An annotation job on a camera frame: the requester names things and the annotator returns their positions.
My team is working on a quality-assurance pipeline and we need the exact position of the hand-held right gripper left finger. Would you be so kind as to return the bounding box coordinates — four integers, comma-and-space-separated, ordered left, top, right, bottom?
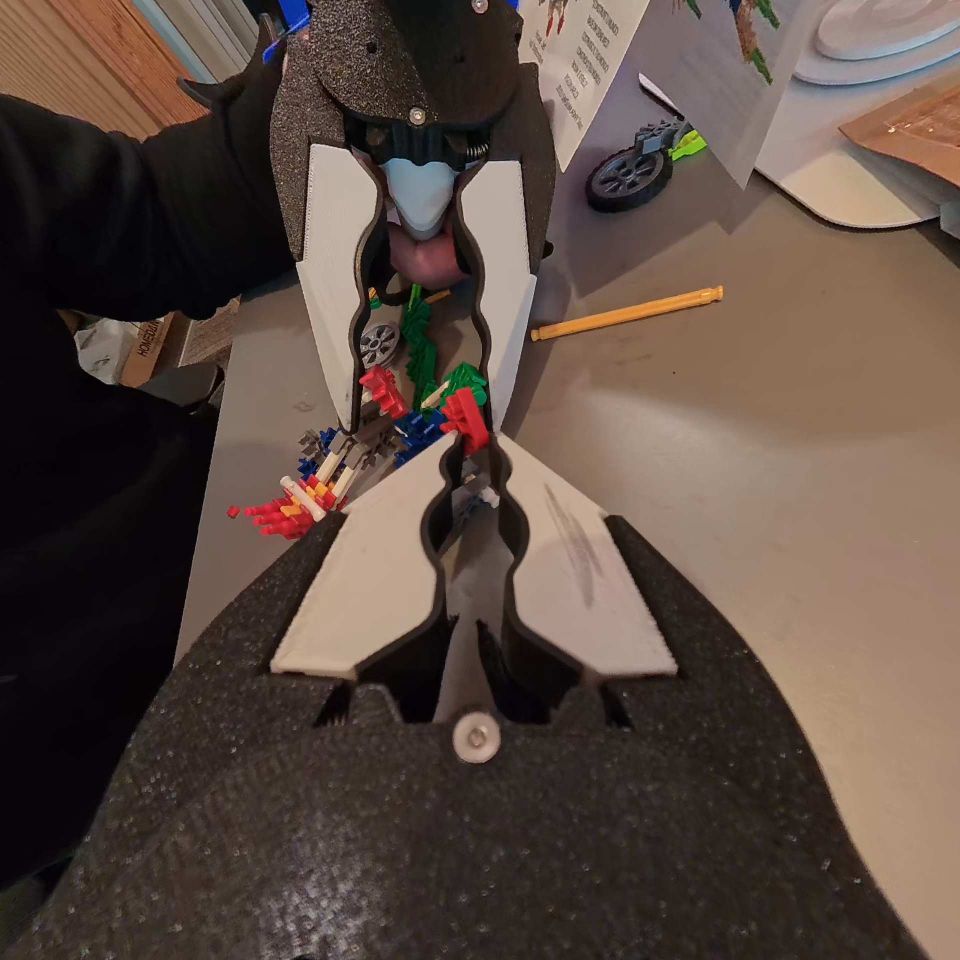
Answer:
268, 433, 462, 724

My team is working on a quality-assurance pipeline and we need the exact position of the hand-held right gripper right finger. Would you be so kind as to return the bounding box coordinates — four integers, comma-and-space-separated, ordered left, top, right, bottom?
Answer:
491, 433, 680, 724

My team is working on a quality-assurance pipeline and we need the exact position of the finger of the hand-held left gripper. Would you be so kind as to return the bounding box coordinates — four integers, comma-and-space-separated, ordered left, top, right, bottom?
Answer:
294, 142, 385, 435
452, 156, 539, 435

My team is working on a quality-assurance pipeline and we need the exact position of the blue and green toy model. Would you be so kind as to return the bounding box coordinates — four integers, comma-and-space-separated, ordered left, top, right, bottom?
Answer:
390, 283, 490, 472

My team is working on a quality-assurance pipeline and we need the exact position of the person's left hand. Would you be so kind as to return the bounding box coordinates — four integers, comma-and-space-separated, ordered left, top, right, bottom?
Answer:
176, 15, 471, 301

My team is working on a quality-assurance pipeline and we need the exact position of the grey wheel hub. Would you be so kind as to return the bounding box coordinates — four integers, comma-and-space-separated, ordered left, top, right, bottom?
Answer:
360, 322, 401, 370

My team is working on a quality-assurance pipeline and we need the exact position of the toy wheel assembly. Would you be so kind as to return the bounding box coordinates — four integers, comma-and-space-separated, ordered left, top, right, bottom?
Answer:
585, 120, 708, 215

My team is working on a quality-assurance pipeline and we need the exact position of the long yellow rod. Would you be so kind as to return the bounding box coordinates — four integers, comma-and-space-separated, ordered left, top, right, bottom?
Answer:
531, 285, 725, 343

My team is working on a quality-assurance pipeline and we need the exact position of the blue and grey connector stack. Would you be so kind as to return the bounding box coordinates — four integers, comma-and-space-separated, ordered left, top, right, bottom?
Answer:
296, 426, 342, 481

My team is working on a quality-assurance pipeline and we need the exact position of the white instruction booklet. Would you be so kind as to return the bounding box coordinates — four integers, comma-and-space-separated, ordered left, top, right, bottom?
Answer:
517, 0, 822, 190

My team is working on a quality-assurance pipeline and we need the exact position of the cardboard box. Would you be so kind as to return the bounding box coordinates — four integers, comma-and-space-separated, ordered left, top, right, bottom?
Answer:
120, 311, 192, 389

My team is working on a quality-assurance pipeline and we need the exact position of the white plastic bag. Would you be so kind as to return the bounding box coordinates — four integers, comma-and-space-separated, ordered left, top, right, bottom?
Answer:
73, 318, 147, 385

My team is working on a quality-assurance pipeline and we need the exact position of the person's black clothed body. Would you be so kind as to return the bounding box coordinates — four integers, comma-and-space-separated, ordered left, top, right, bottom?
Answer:
0, 300, 226, 894

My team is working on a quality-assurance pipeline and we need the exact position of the white and pale blue stand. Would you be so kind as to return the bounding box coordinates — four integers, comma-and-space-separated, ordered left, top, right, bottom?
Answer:
753, 0, 960, 230

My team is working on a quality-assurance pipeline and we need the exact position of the brown toy parts bag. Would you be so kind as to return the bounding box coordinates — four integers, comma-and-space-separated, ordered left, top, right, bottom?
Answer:
838, 75, 960, 189

